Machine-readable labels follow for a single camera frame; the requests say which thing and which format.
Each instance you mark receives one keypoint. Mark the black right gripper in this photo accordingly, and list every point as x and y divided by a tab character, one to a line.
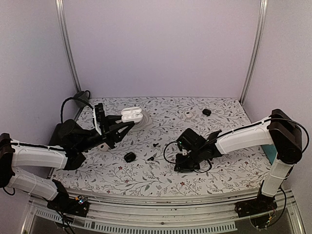
181	166

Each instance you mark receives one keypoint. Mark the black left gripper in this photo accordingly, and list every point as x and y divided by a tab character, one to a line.
111	131

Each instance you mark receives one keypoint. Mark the white oval earbud case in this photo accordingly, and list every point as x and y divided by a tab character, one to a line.
131	114

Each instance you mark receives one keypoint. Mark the cream earbud charging case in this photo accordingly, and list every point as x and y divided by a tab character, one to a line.
188	114

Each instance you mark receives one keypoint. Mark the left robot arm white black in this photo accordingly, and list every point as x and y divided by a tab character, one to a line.
70	142

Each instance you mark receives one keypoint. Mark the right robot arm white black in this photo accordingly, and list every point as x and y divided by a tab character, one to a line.
277	130

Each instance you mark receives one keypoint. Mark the white earbud case small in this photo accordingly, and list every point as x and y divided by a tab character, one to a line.
103	147

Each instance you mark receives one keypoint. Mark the black open earbud case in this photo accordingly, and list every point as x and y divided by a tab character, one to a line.
130	157

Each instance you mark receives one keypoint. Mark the black closed earbud case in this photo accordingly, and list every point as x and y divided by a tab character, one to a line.
207	112

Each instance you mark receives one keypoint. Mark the grey swirl ceramic plate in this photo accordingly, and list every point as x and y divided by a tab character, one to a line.
144	123

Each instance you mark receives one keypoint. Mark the grey mug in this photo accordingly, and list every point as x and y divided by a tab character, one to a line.
83	95

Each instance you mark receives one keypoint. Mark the teal cup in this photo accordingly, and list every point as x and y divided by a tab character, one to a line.
270	152

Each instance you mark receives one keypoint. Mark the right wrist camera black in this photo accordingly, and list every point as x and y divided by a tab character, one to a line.
189	140

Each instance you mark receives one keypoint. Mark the aluminium front rail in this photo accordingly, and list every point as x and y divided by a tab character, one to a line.
201	214

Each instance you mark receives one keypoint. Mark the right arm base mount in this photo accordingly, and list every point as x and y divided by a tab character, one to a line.
264	211

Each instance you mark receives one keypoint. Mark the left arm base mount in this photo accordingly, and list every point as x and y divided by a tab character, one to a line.
78	206

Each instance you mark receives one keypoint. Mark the left aluminium frame post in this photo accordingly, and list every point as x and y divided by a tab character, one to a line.
66	42

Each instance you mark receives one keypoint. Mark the aluminium frame post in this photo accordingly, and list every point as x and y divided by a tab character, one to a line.
66	42
256	46

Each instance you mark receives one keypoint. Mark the right aluminium frame post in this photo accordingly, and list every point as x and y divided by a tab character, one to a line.
256	46

